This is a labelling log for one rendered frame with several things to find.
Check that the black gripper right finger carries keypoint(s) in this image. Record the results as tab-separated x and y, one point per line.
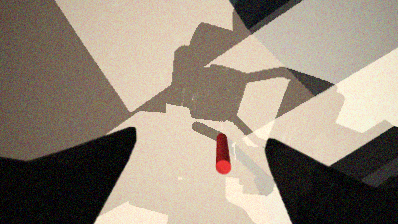
315	193

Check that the red peg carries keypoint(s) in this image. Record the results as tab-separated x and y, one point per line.
223	164

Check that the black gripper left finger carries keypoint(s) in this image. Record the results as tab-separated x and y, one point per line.
67	187

